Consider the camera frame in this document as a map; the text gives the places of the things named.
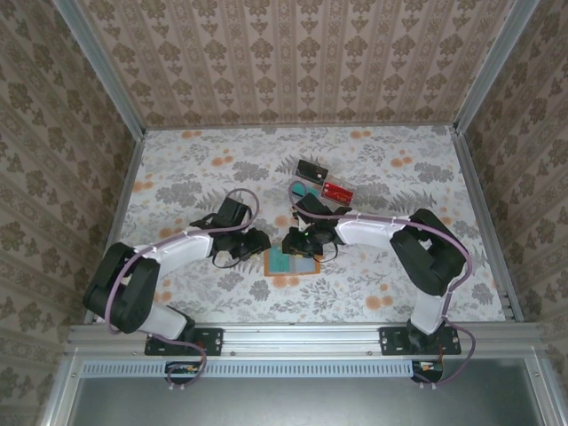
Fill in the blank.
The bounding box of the orange leather card holder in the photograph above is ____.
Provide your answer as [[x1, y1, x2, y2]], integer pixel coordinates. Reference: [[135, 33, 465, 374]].
[[263, 248, 322, 278]]

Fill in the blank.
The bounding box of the teal card with white print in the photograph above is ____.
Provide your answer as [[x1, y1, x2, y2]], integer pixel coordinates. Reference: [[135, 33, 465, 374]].
[[268, 250, 292, 274]]

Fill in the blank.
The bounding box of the red card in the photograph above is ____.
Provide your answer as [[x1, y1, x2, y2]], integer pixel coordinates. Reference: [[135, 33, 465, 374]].
[[319, 180, 355, 207]]

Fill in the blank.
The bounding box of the plain teal card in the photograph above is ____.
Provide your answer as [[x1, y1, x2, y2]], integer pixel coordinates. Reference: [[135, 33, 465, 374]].
[[290, 181, 319, 201]]

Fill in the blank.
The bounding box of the black card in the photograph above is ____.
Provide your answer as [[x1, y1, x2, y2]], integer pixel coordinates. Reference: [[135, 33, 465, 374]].
[[295, 159, 330, 184]]

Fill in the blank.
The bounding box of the clear plastic card tray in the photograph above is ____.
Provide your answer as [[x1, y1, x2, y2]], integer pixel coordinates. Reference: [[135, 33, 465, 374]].
[[288, 159, 359, 212]]

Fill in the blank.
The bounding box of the floral patterned tablecloth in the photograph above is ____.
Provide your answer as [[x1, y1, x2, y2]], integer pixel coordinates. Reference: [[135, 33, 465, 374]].
[[101, 125, 511, 325]]

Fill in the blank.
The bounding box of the grey metal sheet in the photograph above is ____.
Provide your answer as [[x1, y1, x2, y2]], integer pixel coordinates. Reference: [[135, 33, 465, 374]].
[[66, 359, 548, 426]]

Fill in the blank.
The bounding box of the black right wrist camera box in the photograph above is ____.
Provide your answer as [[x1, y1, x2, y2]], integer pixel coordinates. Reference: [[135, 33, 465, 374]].
[[294, 194, 332, 219]]

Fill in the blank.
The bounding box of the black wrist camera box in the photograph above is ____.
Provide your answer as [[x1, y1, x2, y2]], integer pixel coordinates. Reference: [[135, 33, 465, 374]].
[[218, 196, 250, 225], [294, 194, 332, 219]]

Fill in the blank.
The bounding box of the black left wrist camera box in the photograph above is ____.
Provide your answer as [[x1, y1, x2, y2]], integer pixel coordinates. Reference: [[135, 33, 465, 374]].
[[218, 196, 250, 225]]

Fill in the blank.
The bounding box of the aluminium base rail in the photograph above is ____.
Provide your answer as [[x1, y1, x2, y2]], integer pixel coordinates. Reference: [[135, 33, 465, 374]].
[[70, 322, 540, 357]]

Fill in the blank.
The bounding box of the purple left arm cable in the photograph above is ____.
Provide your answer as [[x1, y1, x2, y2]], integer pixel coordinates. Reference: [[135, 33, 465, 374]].
[[106, 188, 261, 394]]

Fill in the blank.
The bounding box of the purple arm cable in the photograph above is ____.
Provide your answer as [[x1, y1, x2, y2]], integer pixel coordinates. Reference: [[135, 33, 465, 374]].
[[288, 179, 478, 391], [106, 188, 261, 394]]

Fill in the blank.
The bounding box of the slotted white cable duct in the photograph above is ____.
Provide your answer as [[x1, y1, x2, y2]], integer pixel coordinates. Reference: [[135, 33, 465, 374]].
[[82, 359, 414, 379]]

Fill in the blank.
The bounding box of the small wired connector board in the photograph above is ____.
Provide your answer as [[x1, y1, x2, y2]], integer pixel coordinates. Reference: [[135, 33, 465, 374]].
[[412, 360, 445, 383], [166, 361, 200, 376]]

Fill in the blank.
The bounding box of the aluminium side rail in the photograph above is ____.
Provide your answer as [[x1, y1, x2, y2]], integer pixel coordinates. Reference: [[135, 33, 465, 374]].
[[450, 128, 525, 323]]

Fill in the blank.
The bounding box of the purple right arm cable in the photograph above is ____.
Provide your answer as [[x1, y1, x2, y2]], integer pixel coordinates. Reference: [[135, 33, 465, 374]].
[[288, 179, 478, 391]]

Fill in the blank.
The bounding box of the aluminium frame post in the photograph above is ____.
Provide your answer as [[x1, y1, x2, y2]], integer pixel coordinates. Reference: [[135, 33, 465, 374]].
[[55, 0, 146, 137], [452, 0, 540, 134]]

